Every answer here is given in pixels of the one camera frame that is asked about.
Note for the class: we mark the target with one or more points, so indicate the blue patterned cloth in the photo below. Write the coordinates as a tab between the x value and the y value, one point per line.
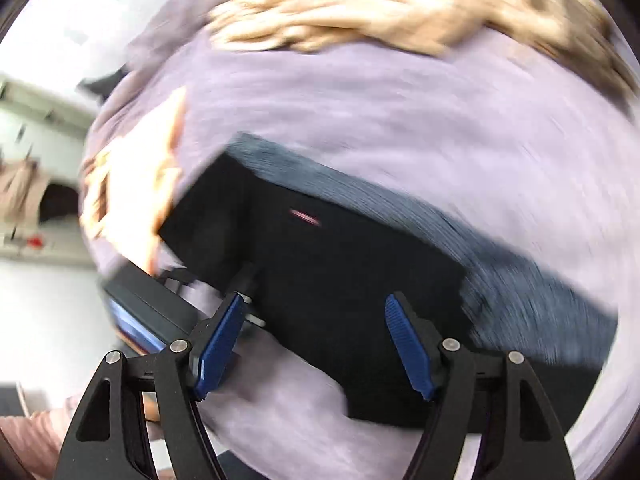
510	270

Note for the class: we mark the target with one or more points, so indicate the black pants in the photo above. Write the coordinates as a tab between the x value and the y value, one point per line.
330	285

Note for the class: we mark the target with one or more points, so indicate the beige striped fleece robe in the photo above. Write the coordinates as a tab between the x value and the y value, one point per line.
380	5

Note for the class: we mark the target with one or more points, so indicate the peach orange garment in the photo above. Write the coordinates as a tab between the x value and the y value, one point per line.
135	190

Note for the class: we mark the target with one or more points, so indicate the beige cloth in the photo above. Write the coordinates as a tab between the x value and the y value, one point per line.
22	190

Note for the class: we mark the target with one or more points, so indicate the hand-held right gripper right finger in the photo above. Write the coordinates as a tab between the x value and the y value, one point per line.
410	347

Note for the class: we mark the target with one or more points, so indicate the purple plush blanket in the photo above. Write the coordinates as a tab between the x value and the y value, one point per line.
400	125

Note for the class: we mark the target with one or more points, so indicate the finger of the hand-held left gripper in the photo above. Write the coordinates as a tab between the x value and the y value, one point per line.
247	285

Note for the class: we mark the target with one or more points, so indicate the person's left forearm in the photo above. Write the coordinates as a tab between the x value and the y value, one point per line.
30	440

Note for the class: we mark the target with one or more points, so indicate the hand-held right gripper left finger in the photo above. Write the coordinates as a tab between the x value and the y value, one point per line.
220	347

